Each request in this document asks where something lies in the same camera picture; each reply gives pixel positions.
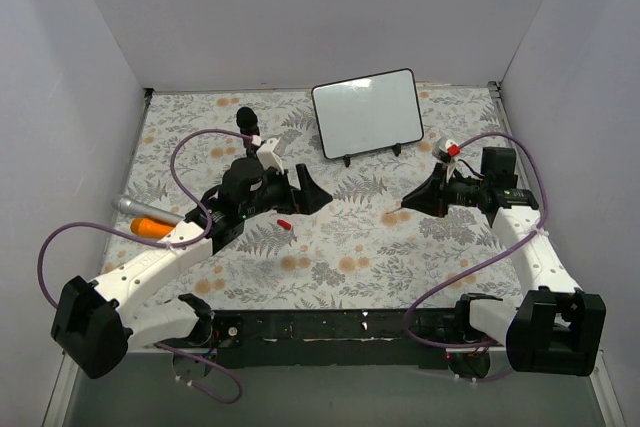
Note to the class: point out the black whiteboard easel stand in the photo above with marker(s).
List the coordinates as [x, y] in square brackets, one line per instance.
[372, 153]

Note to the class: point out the floral patterned table mat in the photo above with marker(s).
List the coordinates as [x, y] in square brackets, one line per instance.
[352, 254]

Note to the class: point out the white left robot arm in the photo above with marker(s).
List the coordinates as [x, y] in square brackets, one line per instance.
[98, 321]

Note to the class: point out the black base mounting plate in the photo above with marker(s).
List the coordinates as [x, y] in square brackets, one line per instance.
[342, 337]

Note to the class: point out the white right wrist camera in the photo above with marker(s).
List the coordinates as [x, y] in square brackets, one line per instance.
[445, 150]

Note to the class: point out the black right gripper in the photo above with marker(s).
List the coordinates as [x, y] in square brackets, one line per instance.
[446, 195]

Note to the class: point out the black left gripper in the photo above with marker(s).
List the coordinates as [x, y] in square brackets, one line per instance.
[294, 194]

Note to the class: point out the red marker cap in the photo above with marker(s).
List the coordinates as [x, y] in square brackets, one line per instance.
[284, 224]

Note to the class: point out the black framed whiteboard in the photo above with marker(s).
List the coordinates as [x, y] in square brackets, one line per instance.
[368, 114]

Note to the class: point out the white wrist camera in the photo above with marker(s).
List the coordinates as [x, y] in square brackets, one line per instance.
[445, 150]
[268, 152]

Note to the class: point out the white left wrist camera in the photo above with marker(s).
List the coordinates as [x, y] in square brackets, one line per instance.
[268, 152]

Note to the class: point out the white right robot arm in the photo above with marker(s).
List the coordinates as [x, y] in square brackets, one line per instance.
[557, 327]

